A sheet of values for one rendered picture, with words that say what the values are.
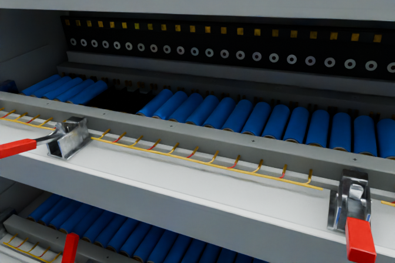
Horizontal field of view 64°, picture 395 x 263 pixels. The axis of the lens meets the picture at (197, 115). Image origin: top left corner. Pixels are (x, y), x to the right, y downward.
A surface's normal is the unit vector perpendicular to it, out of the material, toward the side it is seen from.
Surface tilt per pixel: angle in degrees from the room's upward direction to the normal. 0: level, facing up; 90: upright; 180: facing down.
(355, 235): 2
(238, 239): 112
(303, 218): 22
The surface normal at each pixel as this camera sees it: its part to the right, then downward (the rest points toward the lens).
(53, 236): -0.06, -0.87
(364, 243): 0.08, -0.98
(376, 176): -0.40, 0.47
